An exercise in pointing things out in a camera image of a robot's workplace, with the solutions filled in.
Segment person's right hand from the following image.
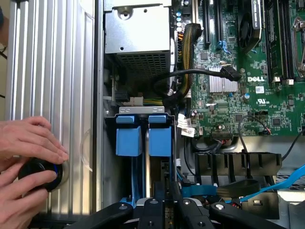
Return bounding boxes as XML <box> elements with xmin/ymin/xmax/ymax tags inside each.
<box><xmin>0</xmin><ymin>164</ymin><xmax>58</xmax><ymax>229</ymax></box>

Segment person's left hand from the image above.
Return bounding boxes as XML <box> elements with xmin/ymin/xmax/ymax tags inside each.
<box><xmin>0</xmin><ymin>116</ymin><xmax>70</xmax><ymax>172</ymax></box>

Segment hard drive in blue caddy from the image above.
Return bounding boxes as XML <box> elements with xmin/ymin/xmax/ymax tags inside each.
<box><xmin>103</xmin><ymin>106</ymin><xmax>178</xmax><ymax>206</ymax></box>

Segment green Dell motherboard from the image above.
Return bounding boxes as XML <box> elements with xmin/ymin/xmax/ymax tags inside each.
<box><xmin>176</xmin><ymin>0</ymin><xmax>305</xmax><ymax>138</ymax></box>

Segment open grey PC case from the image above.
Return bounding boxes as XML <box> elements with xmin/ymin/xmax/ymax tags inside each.
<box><xmin>92</xmin><ymin>0</ymin><xmax>305</xmax><ymax>229</ymax></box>

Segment silver chipset heatsink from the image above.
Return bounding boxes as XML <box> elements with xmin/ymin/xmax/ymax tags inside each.
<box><xmin>208</xmin><ymin>68</ymin><xmax>239</xmax><ymax>94</ymax></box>

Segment grey power supply unit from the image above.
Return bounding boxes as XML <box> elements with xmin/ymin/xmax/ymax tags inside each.
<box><xmin>103</xmin><ymin>0</ymin><xmax>172</xmax><ymax>79</ymax></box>

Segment black graphics card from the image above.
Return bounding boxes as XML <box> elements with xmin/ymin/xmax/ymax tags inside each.
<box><xmin>238</xmin><ymin>0</ymin><xmax>265</xmax><ymax>54</ymax></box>

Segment CPU socket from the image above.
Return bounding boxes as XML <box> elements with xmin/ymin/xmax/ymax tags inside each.
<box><xmin>292</xmin><ymin>16</ymin><xmax>305</xmax><ymax>78</ymax></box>

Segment white wire label tags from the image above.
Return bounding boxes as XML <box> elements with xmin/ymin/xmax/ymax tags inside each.
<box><xmin>176</xmin><ymin>114</ymin><xmax>196</xmax><ymax>138</ymax></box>

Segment light blue SATA wire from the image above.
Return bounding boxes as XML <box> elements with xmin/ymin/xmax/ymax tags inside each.
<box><xmin>238</xmin><ymin>164</ymin><xmax>305</xmax><ymax>203</ymax></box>

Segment black wire with flat plug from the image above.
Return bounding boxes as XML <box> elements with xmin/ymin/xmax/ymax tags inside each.
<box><xmin>153</xmin><ymin>65</ymin><xmax>243</xmax><ymax>96</ymax></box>

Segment yellow black sleeved wire bundle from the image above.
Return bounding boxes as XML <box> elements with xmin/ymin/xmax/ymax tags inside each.
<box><xmin>164</xmin><ymin>22</ymin><xmax>204</xmax><ymax>105</ymax></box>

